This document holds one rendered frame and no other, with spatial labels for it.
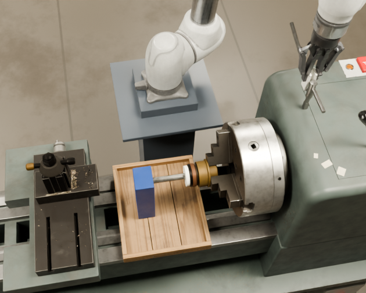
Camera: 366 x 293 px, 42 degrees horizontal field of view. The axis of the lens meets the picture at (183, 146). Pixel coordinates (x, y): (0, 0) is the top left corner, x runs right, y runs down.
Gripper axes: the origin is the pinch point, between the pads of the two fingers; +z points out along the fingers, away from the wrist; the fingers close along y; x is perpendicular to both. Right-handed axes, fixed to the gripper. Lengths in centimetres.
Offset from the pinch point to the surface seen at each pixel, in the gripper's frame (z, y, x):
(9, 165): 42, 99, -10
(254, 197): 20.2, 20.6, 26.2
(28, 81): 134, 114, -132
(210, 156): 21.2, 30.6, 9.5
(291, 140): 12.0, 6.8, 13.3
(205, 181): 25.4, 33.1, 15.9
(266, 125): 12.3, 12.7, 6.4
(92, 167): 33, 69, 1
